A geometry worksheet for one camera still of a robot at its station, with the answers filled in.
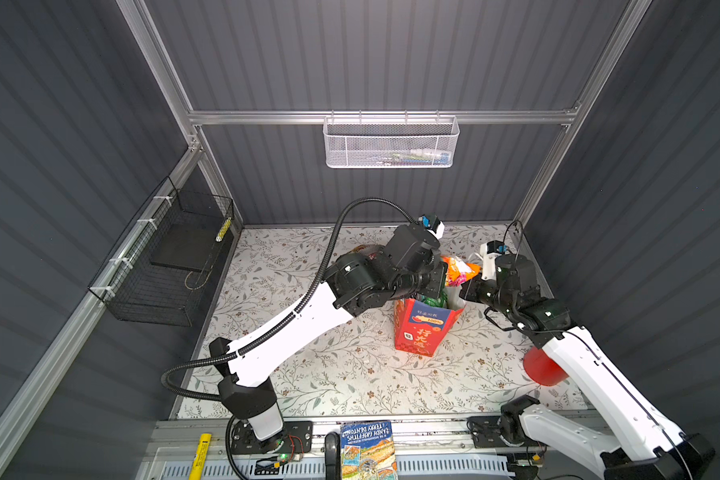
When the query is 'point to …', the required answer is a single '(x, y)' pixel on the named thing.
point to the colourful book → (367, 451)
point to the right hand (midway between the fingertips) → (463, 278)
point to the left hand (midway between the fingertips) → (444, 268)
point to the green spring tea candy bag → (440, 301)
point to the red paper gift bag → (419, 327)
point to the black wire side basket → (150, 275)
